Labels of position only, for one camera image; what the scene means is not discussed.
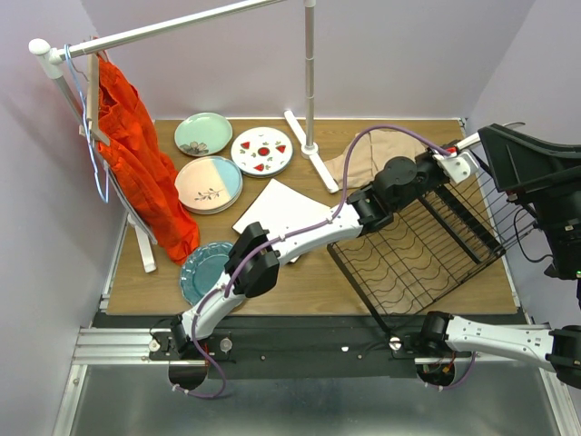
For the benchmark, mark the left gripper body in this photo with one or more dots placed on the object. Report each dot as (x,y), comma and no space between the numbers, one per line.
(426,175)

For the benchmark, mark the large square green plate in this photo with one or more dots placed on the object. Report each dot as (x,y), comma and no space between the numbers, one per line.
(278,207)

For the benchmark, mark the white blue rimmed plate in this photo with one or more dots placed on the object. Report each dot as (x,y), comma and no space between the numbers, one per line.
(262,149)

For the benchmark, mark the cream and teal plate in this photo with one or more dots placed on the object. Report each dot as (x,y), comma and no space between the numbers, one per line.
(209,184)

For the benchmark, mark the green round plate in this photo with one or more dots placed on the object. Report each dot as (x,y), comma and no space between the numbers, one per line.
(202,134)

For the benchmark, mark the teal round plate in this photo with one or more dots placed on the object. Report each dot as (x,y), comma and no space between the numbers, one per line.
(202,270)

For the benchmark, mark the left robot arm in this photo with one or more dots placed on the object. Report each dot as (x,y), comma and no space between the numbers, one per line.
(235,272)

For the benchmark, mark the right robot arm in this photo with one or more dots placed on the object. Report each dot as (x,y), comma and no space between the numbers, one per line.
(556,214)

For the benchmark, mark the white clothes rack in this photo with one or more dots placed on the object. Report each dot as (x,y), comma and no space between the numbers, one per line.
(51,58)

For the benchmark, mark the beige cloth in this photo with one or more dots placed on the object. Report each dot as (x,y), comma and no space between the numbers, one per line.
(374,150)

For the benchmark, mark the orange garment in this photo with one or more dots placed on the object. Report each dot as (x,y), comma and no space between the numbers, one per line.
(146,175)

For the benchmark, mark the wooden clip hanger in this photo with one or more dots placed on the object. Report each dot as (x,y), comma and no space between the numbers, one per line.
(90,128)

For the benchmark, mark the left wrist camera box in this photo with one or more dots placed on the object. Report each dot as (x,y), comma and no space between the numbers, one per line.
(457,167)

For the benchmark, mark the black wire dish rack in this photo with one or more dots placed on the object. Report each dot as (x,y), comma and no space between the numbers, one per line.
(444,252)

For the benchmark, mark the black mounting rail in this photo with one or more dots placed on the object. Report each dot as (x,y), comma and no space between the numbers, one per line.
(293,347)

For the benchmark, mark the blue wire hanger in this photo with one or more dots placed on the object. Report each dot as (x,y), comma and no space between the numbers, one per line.
(100,170)

